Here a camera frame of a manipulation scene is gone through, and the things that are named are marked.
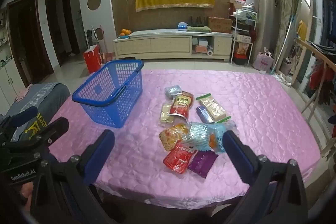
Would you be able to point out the green folded cloth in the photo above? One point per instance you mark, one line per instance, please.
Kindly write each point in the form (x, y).
(199, 29)

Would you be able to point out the silver standing air conditioner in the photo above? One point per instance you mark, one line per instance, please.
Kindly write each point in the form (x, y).
(263, 3)

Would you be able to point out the silver snack packet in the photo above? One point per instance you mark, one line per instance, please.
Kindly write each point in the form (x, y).
(172, 91)

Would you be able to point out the pile of oranges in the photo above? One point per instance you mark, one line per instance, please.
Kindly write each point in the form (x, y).
(125, 32)

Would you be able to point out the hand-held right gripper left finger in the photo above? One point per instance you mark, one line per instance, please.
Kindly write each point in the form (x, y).
(101, 150)

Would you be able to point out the pink quilted tablecloth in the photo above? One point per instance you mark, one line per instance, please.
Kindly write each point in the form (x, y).
(262, 113)

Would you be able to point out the beige packet with green label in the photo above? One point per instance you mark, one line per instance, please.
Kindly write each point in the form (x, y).
(212, 107)

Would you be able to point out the blue tissue box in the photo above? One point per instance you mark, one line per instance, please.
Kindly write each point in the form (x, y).
(182, 26)

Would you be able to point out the purple snack packet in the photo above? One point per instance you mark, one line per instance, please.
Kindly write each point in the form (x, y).
(202, 165)

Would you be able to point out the cream television cabinet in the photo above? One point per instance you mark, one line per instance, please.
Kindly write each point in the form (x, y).
(157, 45)

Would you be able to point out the wooden chair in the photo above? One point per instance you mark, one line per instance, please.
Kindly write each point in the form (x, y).
(317, 98)

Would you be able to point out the small blue pack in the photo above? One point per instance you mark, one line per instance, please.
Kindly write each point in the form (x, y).
(203, 113)

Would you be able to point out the red hanging clothes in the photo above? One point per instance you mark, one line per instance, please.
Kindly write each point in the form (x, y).
(319, 77)

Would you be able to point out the light blue mop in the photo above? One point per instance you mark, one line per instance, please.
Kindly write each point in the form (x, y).
(284, 40)

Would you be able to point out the red paper bag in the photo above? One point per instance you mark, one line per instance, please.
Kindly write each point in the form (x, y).
(92, 60)

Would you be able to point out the dark wooden door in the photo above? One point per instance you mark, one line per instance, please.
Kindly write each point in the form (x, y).
(29, 40)
(61, 27)

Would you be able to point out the white cabinet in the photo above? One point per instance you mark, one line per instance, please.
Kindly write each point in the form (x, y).
(10, 77)

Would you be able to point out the pink bag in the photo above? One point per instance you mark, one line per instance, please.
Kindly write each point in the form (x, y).
(263, 61)

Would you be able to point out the cardboard box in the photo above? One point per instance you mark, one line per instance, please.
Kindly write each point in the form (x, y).
(220, 25)

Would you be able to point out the red packet with white lettering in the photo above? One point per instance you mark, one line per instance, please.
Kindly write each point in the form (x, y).
(177, 161)

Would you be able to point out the white metal rack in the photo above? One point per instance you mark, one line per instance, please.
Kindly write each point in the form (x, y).
(242, 40)

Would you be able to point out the black router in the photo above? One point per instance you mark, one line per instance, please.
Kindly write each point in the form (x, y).
(198, 22)

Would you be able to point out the blue plastic basket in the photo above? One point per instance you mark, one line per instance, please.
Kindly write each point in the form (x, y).
(110, 98)

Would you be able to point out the pink cloth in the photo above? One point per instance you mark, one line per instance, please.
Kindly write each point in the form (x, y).
(22, 95)

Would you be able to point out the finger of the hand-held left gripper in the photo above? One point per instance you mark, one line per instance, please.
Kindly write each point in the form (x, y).
(23, 115)
(55, 125)

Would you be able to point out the orange snack pouch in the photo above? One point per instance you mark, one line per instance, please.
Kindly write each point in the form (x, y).
(170, 137)

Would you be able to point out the brown round wall disc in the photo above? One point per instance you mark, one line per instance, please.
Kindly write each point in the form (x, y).
(94, 2)

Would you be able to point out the pale yellow snack packet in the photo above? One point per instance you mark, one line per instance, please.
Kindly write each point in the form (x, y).
(164, 115)

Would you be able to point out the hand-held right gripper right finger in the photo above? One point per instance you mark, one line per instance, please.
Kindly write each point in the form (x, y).
(237, 151)

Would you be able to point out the white paper roll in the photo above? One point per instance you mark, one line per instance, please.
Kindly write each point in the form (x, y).
(209, 52)

